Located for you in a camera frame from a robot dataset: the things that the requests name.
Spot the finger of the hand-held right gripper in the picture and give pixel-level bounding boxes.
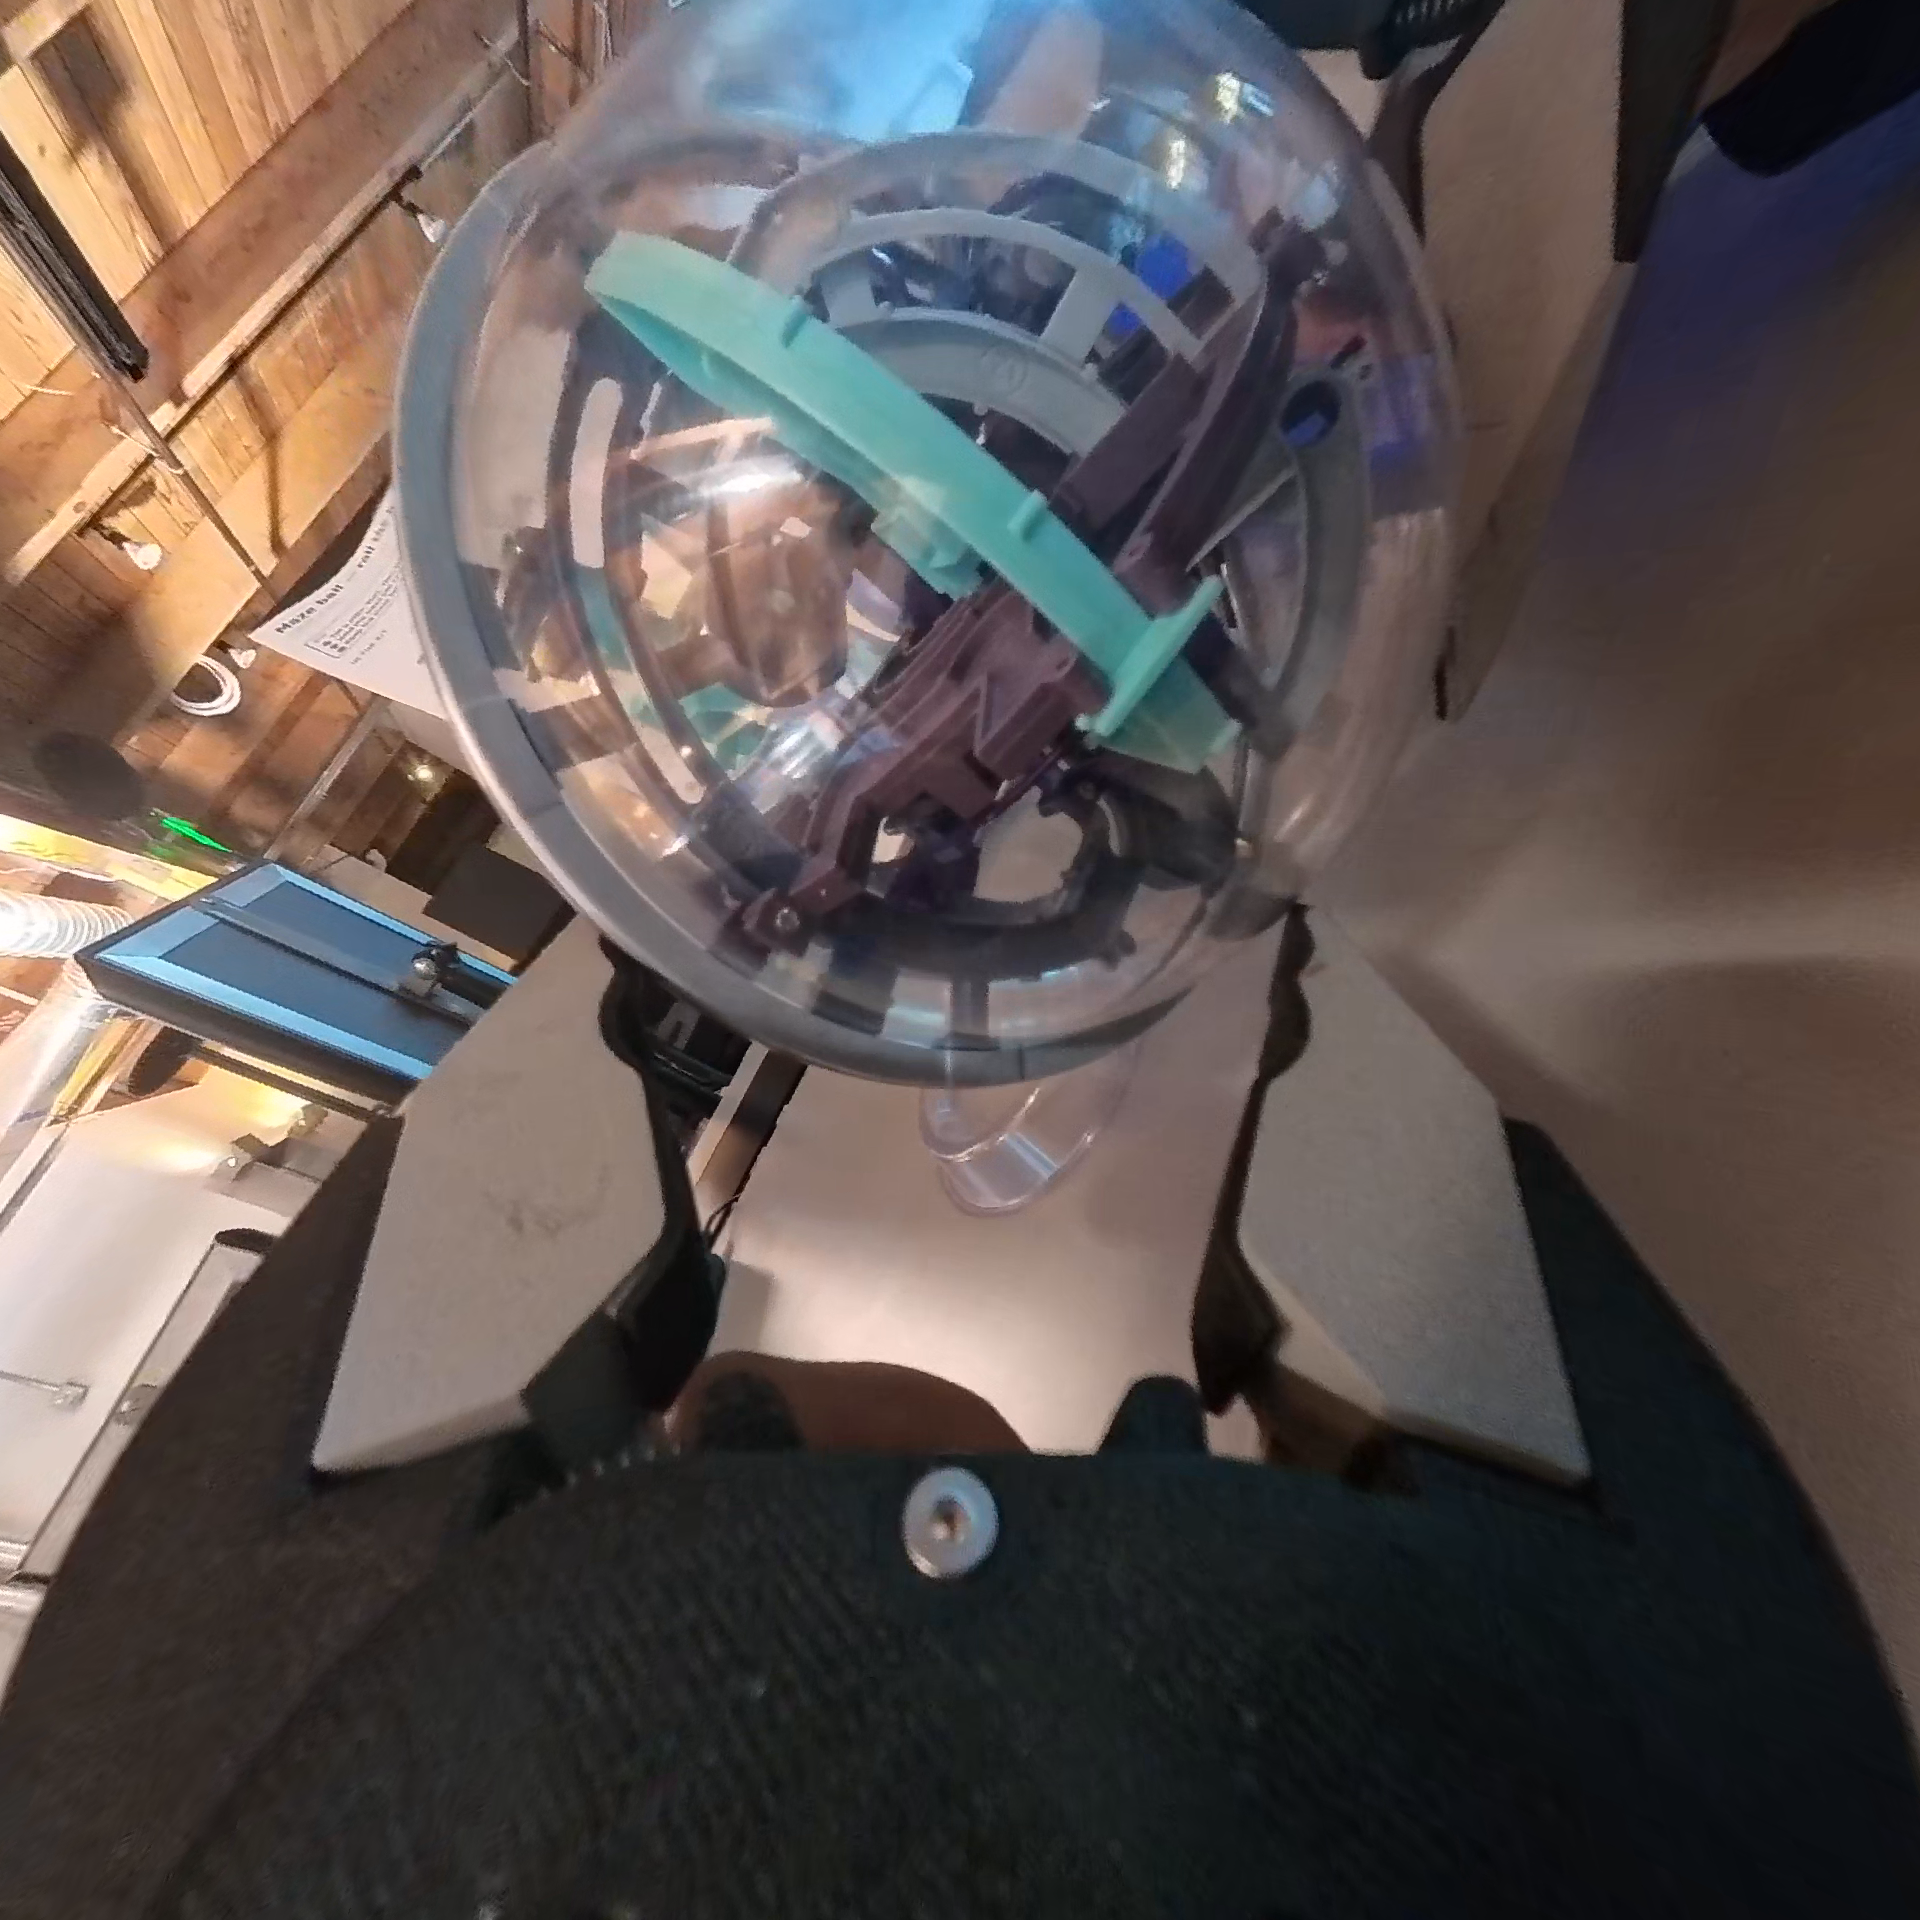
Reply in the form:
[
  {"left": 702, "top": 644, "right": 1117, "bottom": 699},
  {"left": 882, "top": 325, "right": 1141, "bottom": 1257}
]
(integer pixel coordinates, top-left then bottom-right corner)
[{"left": 1373, "top": 24, "right": 1637, "bottom": 723}]

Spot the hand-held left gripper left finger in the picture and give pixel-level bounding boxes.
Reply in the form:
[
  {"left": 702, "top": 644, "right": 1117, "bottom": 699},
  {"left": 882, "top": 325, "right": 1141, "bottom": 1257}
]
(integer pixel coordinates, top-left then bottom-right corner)
[{"left": 308, "top": 920, "right": 729, "bottom": 1478}]

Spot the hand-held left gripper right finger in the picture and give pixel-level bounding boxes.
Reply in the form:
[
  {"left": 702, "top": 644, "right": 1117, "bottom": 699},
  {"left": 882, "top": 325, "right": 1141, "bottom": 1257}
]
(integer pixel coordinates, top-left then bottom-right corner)
[{"left": 1190, "top": 907, "right": 1597, "bottom": 1488}]

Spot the clear plastic maze ball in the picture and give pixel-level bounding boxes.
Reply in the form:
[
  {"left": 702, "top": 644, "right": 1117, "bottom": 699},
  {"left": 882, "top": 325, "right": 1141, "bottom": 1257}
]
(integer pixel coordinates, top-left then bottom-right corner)
[{"left": 393, "top": 0, "right": 1466, "bottom": 1085}]

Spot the white instruction sheet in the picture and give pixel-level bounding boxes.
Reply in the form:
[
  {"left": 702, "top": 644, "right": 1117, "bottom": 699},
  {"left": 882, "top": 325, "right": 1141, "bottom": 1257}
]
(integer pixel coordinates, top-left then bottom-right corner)
[{"left": 250, "top": 486, "right": 450, "bottom": 707}]

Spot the clear plastic ring stand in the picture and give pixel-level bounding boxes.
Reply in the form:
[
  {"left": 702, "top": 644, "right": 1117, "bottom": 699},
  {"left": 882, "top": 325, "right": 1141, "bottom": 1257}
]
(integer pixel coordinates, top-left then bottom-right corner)
[{"left": 918, "top": 1035, "right": 1141, "bottom": 1207}]

